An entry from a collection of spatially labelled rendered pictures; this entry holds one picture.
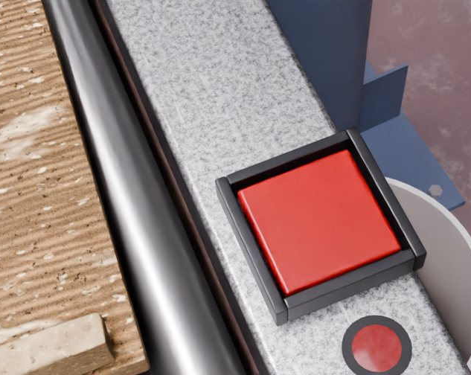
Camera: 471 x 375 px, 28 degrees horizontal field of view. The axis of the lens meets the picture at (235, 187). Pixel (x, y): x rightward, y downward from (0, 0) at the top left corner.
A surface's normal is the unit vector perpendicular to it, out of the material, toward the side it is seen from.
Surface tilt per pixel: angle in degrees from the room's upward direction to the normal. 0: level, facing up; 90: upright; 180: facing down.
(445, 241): 87
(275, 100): 0
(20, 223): 0
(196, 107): 0
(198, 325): 22
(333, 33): 90
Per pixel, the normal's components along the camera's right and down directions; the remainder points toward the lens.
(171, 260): 0.30, -0.58
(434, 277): -0.85, 0.46
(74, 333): -0.06, -0.44
